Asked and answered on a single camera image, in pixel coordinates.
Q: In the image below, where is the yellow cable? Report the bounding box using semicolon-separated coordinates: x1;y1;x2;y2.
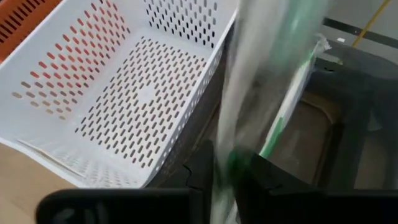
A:
352;0;393;48

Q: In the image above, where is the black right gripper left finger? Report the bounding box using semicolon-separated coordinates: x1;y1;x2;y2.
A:
147;139;216;224

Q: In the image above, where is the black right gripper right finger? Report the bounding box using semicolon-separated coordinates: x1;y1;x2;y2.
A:
233;152;326;224

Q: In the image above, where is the white slotted basket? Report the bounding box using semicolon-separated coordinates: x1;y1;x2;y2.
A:
0;0;240;190

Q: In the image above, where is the orange slotted basket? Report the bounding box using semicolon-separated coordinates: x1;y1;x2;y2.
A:
0;0;62;63

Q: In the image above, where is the gray translucent basket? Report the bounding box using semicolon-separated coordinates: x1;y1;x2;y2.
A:
149;18;398;191

